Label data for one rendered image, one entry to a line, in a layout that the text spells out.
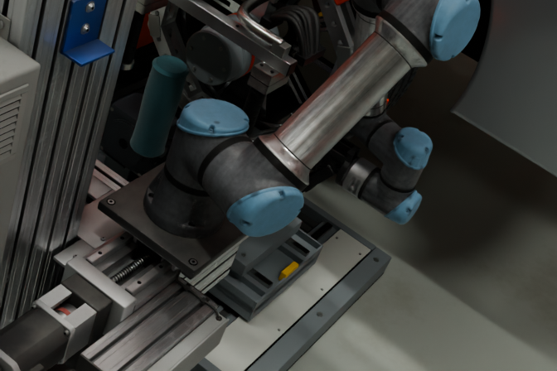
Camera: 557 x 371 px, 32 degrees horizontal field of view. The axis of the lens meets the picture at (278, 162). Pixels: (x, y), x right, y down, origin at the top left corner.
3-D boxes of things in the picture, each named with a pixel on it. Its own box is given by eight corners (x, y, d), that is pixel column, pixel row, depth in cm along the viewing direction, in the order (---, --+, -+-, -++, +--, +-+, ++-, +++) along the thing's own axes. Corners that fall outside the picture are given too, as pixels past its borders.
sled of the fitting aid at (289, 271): (314, 265, 289) (325, 243, 284) (248, 324, 262) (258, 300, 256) (187, 175, 304) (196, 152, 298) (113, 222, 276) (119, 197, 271)
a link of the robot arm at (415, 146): (378, 118, 185) (360, 161, 192) (416, 154, 179) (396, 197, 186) (405, 111, 190) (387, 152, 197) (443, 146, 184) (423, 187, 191)
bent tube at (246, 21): (326, 35, 212) (343, -7, 206) (281, 60, 197) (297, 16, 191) (264, -4, 217) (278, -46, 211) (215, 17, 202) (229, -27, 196)
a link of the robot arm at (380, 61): (217, 198, 169) (438, -26, 165) (267, 255, 161) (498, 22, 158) (184, 176, 159) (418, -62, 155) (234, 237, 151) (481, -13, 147)
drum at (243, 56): (273, 73, 231) (291, 23, 223) (222, 100, 215) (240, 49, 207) (228, 43, 236) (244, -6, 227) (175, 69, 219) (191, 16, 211)
